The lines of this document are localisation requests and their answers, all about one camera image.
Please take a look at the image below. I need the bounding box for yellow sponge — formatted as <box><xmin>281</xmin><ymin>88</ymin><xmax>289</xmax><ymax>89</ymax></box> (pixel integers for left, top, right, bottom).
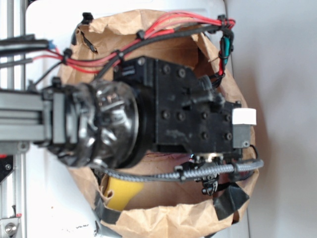
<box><xmin>104</xmin><ymin>177</ymin><xmax>144</xmax><ymax>211</ymax></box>

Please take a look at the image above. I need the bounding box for brown paper bag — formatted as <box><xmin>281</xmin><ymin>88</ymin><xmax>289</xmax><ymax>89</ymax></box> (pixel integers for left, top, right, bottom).
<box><xmin>67</xmin><ymin>9</ymin><xmax>259</xmax><ymax>238</ymax></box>

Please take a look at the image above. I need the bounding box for grey braided cable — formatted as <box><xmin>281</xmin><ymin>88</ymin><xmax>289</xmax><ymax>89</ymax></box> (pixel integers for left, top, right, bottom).
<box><xmin>92</xmin><ymin>144</ymin><xmax>264</xmax><ymax>196</ymax></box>

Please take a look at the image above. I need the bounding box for red and black cable bundle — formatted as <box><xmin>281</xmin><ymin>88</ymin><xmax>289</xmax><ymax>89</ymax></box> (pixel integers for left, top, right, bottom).
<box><xmin>0</xmin><ymin>11</ymin><xmax>236</xmax><ymax>87</ymax></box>

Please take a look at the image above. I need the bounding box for aluminium frame rail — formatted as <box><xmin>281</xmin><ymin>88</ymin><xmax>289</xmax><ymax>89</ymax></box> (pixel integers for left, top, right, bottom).
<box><xmin>0</xmin><ymin>0</ymin><xmax>28</xmax><ymax>238</ymax></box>

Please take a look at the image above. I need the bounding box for white plastic tray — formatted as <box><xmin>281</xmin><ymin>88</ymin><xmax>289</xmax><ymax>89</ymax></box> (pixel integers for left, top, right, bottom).
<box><xmin>24</xmin><ymin>0</ymin><xmax>251</xmax><ymax>238</ymax></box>

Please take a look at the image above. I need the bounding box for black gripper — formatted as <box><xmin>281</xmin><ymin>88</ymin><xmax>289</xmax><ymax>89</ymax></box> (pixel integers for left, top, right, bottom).
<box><xmin>113</xmin><ymin>57</ymin><xmax>250</xmax><ymax>160</ymax></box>

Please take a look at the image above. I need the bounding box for robot arm with black wrap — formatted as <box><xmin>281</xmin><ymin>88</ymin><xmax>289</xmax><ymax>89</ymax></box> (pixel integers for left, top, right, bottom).
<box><xmin>0</xmin><ymin>57</ymin><xmax>257</xmax><ymax>169</ymax></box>

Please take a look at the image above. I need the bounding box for black mounting bracket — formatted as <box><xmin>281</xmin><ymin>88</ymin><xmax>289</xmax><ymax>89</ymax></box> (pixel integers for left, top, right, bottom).
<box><xmin>0</xmin><ymin>154</ymin><xmax>13</xmax><ymax>183</ymax></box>

